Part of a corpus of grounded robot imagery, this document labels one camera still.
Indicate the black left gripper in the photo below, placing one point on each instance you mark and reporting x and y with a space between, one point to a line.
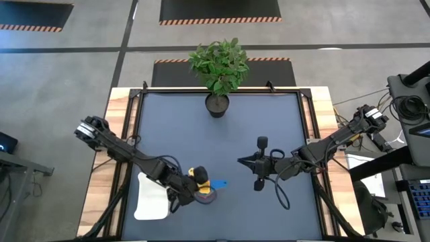
183 186

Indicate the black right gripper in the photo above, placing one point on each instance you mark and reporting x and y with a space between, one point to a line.
263 166

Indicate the yellow measuring spoon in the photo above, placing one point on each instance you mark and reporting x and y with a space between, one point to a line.
205 186

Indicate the blue measuring cup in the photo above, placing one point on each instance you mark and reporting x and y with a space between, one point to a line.
220 184

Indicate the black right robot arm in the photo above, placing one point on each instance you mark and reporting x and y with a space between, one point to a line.
336 139

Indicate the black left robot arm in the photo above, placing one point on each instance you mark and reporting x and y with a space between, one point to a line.
127 154

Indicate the white plastic basket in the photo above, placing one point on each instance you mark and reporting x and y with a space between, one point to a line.
149 205

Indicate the green potted plant black pot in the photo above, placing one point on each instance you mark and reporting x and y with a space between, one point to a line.
218 64

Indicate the black backpack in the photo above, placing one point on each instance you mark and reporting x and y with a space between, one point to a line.
371 208

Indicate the black striped-edge floor mat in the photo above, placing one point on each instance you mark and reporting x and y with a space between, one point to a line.
33 15
218 10

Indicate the grey equipment cart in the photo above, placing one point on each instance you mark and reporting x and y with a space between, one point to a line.
411 148

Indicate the blue-lit keyboard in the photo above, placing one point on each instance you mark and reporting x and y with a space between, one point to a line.
422 200

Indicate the grey side desk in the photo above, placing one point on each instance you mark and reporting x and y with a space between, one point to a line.
16 181

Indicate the black device with light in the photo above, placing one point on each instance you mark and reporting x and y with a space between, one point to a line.
6 142

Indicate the black aluminium table frame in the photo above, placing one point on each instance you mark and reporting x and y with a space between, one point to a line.
174 90

